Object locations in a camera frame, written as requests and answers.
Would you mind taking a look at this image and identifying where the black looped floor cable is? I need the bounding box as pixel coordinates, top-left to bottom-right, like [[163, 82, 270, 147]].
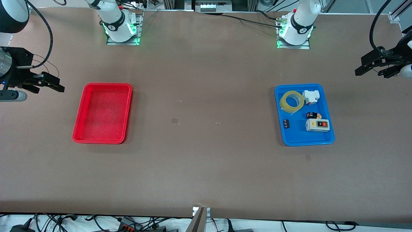
[[325, 220, 357, 231]]

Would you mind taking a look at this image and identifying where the white circuit breaker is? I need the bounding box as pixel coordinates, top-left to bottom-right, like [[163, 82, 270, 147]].
[[302, 90, 320, 106]]

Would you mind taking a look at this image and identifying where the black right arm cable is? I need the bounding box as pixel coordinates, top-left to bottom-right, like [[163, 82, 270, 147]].
[[25, 0, 54, 69]]

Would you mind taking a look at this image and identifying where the thin black gripper wire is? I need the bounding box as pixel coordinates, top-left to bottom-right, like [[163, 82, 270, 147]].
[[32, 54, 60, 78]]

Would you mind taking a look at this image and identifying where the aluminium frame rack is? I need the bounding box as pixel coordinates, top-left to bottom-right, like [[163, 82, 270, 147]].
[[163, 0, 259, 13]]

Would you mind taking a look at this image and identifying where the yellow tape roll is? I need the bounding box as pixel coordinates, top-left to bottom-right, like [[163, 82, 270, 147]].
[[279, 91, 304, 113]]

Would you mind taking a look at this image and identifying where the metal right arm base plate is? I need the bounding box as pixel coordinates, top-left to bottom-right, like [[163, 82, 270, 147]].
[[107, 10, 142, 45]]

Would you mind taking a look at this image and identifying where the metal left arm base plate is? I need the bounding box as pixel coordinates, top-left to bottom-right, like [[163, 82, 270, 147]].
[[277, 38, 311, 50]]

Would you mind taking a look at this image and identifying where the orange black connector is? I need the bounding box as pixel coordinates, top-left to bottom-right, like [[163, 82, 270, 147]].
[[117, 217, 143, 231]]

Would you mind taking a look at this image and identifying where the blue plastic tray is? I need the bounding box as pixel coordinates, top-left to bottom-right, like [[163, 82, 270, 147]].
[[275, 83, 335, 147]]

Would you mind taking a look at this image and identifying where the grey switch box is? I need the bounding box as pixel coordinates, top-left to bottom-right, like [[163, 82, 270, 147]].
[[305, 119, 330, 132]]

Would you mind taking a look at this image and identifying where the black cable on table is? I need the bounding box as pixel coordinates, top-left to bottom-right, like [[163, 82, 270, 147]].
[[222, 10, 284, 29]]

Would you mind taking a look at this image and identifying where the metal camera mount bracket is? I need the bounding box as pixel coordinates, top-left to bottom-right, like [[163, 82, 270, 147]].
[[186, 206, 211, 232]]

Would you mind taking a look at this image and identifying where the red plastic tray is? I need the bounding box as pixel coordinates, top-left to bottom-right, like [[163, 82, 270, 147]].
[[72, 83, 133, 144]]

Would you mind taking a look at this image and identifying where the black power adapter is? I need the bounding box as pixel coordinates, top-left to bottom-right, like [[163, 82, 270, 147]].
[[10, 218, 35, 232]]

